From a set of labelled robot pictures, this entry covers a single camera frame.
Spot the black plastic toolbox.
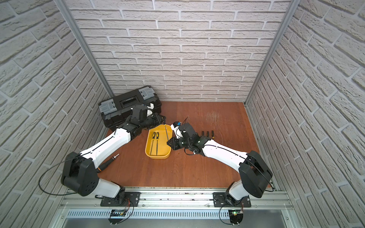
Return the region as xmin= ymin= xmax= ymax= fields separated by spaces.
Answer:
xmin=99 ymin=85 xmax=162 ymax=131

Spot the aluminium right corner post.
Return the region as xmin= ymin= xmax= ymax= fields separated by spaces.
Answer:
xmin=244 ymin=0 xmax=302 ymax=105

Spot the black orange screwdriver handle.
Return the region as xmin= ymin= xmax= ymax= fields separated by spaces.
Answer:
xmin=96 ymin=154 xmax=119 ymax=173

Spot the controller circuit board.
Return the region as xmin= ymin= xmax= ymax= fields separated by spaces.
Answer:
xmin=108 ymin=210 xmax=129 ymax=225
xmin=228 ymin=210 xmax=244 ymax=226

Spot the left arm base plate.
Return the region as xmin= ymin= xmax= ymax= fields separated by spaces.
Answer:
xmin=100 ymin=189 xmax=141 ymax=207

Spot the yellow plastic storage tray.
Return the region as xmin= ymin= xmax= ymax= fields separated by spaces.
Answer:
xmin=145 ymin=124 xmax=173 ymax=159

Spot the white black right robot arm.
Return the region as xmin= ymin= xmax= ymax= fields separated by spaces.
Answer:
xmin=167 ymin=122 xmax=273 ymax=200

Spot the aluminium left corner post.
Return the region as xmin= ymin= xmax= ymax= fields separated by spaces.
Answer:
xmin=55 ymin=0 xmax=114 ymax=97

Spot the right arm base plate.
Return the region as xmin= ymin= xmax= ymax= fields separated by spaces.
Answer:
xmin=213 ymin=183 xmax=252 ymax=208

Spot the left controller circuit board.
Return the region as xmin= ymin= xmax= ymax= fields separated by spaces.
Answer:
xmin=108 ymin=210 xmax=129 ymax=225

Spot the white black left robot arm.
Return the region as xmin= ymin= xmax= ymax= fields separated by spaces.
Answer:
xmin=60 ymin=104 xmax=166 ymax=198

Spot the right controller circuit board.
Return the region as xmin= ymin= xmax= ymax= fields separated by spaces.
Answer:
xmin=228 ymin=210 xmax=244 ymax=226

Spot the aluminium corner post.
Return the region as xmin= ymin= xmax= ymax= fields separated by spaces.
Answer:
xmin=55 ymin=0 xmax=114 ymax=97
xmin=244 ymin=0 xmax=302 ymax=105

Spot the aluminium front rail frame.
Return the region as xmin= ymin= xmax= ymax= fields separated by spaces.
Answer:
xmin=50 ymin=187 xmax=299 ymax=228

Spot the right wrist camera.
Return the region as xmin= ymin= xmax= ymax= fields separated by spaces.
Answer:
xmin=170 ymin=121 xmax=183 ymax=139

